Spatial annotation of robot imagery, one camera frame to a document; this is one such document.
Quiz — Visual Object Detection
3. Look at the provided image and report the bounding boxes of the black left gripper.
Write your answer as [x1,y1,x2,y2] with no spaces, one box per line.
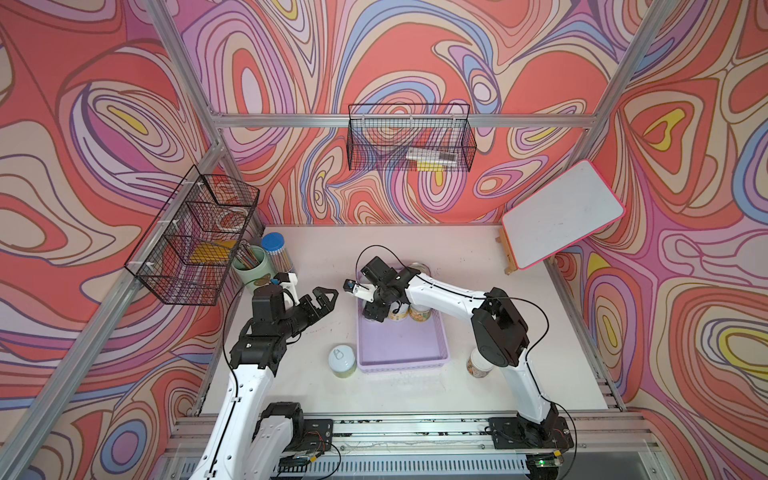
[273,287,335,341]

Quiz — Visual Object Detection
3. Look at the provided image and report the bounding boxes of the white lid can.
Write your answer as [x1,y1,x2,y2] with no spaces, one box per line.
[388,302,410,321]
[409,305,432,323]
[466,349,495,378]
[328,344,357,378]

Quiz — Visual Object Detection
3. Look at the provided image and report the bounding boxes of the purple plastic basket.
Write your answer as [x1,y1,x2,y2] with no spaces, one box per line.
[357,299,450,373]

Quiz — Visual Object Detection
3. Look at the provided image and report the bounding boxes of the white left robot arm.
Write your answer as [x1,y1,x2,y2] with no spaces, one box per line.
[191,284,339,479]

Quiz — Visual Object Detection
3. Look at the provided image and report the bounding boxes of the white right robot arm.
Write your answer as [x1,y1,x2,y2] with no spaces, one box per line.
[343,257,558,430]

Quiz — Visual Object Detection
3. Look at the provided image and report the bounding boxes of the blue lid pencil tube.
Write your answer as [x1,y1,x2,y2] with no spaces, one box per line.
[261,232,295,273]

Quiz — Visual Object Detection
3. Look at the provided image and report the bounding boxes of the green pencil cup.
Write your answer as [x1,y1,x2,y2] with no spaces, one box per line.
[233,241,276,294]

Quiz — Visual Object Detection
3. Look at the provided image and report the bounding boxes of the wooden easel stand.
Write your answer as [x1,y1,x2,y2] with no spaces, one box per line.
[496,228,518,275]

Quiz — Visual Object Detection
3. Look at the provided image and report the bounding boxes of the pink framed whiteboard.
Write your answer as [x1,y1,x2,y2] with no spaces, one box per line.
[501,160,625,271]

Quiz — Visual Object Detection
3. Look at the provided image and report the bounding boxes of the black wire basket left wall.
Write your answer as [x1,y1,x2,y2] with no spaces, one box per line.
[124,166,260,306]

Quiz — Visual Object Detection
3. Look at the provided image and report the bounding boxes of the black wire basket wall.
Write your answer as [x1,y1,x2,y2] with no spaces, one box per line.
[347,101,477,173]
[124,166,260,306]

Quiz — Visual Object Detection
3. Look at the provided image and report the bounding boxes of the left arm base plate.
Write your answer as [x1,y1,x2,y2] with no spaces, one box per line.
[261,402,334,469]

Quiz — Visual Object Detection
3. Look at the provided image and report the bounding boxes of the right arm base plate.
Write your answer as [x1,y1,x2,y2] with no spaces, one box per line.
[485,416,575,451]

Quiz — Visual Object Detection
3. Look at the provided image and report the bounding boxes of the black wire basket back wall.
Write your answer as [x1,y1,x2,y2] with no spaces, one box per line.
[347,101,477,173]

